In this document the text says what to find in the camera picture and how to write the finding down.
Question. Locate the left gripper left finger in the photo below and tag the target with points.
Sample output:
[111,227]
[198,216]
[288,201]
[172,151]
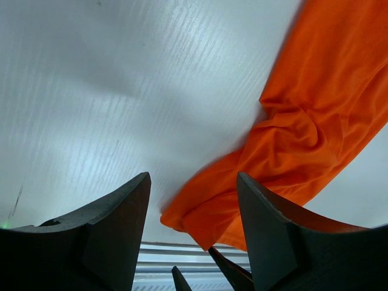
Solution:
[94,247]

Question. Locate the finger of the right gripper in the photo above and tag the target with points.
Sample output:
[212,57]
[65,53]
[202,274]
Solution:
[239,278]
[180,283]

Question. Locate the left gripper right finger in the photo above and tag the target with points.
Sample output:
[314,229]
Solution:
[292,248]

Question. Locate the orange t-shirt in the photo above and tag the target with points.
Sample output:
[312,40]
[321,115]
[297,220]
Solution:
[325,100]

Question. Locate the aluminium mounting rail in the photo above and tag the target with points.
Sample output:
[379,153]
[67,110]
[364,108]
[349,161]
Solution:
[156,261]

